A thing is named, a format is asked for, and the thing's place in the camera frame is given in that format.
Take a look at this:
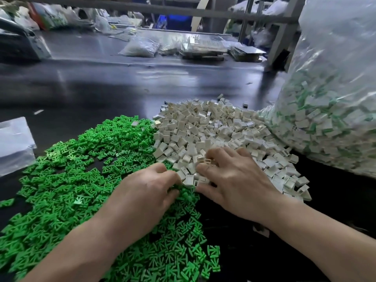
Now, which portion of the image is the small clear bag of parts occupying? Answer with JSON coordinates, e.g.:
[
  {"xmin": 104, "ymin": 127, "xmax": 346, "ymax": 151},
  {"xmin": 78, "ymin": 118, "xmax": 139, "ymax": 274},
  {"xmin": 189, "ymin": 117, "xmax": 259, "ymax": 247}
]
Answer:
[{"xmin": 119, "ymin": 35, "xmax": 161, "ymax": 58}]

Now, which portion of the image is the grey metal horizontal bar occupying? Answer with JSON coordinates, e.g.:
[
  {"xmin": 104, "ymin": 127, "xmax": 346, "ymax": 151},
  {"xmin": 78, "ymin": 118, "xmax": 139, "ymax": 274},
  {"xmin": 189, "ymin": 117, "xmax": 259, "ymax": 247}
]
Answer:
[{"xmin": 0, "ymin": 0, "xmax": 299, "ymax": 24}]

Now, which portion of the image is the person's right hand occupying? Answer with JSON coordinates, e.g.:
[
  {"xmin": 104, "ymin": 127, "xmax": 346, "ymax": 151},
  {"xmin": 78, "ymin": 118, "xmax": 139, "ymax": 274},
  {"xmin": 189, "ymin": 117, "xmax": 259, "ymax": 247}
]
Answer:
[{"xmin": 195, "ymin": 146, "xmax": 286, "ymax": 224}]

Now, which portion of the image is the person's left forearm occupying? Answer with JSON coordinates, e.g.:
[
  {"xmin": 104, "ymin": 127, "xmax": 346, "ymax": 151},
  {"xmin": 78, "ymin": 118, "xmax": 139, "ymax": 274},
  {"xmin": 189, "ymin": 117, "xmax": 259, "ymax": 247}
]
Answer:
[{"xmin": 20, "ymin": 223, "xmax": 130, "ymax": 282}]

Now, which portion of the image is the blue crate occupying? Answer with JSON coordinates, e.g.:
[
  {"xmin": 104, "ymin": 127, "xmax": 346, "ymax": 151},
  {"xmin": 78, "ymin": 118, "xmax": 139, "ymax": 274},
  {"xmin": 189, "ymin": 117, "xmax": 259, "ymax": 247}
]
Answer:
[{"xmin": 155, "ymin": 13, "xmax": 192, "ymax": 31}]

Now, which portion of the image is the pile of green plastic clips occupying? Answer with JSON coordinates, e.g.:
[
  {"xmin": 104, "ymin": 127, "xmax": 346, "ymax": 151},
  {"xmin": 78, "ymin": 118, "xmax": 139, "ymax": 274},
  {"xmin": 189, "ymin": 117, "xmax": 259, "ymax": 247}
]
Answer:
[{"xmin": 0, "ymin": 115, "xmax": 222, "ymax": 282}]

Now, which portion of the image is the grey metal slanted post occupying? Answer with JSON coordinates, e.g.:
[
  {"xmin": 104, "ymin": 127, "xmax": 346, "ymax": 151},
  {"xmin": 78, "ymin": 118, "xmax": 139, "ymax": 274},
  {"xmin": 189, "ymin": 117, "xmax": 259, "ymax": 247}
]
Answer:
[{"xmin": 263, "ymin": 0, "xmax": 306, "ymax": 73}]

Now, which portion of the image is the stack of clear flat bags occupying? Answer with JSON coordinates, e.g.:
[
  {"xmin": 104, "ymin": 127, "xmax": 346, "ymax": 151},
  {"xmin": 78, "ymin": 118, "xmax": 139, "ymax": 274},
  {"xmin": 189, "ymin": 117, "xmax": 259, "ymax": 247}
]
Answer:
[{"xmin": 0, "ymin": 117, "xmax": 37, "ymax": 177}]

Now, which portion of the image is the person's left hand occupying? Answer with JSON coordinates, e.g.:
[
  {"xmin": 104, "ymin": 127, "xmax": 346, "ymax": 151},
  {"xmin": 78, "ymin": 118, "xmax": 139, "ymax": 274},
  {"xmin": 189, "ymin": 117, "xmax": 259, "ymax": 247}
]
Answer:
[{"xmin": 97, "ymin": 163, "xmax": 182, "ymax": 250}]

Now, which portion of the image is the clear plastic bag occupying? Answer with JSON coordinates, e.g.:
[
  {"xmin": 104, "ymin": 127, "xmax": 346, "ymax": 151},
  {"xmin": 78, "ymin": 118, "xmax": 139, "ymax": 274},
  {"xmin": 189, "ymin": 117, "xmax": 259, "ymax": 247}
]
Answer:
[{"xmin": 258, "ymin": 0, "xmax": 376, "ymax": 179}]

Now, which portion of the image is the person's right forearm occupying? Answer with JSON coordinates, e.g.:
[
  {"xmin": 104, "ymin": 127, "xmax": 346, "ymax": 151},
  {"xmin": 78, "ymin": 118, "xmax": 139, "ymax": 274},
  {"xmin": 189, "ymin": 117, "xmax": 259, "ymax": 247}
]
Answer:
[{"xmin": 264, "ymin": 197, "xmax": 376, "ymax": 282}]

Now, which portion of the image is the pile of white plastic caps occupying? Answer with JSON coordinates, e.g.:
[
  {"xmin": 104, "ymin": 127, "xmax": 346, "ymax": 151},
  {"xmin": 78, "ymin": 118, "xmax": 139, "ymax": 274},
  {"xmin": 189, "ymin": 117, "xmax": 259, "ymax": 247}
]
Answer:
[{"xmin": 152, "ymin": 98, "xmax": 313, "ymax": 239}]

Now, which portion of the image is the grey heat sealer machine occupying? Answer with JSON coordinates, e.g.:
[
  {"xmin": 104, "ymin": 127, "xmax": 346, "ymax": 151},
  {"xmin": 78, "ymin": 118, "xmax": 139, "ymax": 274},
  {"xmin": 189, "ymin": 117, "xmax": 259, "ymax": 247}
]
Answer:
[{"xmin": 0, "ymin": 17, "xmax": 52, "ymax": 61}]

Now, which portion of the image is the dark flat tray stack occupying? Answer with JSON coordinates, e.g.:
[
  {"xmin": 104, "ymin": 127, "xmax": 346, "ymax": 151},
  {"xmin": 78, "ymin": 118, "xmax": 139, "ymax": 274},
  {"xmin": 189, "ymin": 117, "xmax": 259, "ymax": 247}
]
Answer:
[{"xmin": 228, "ymin": 44, "xmax": 267, "ymax": 63}]

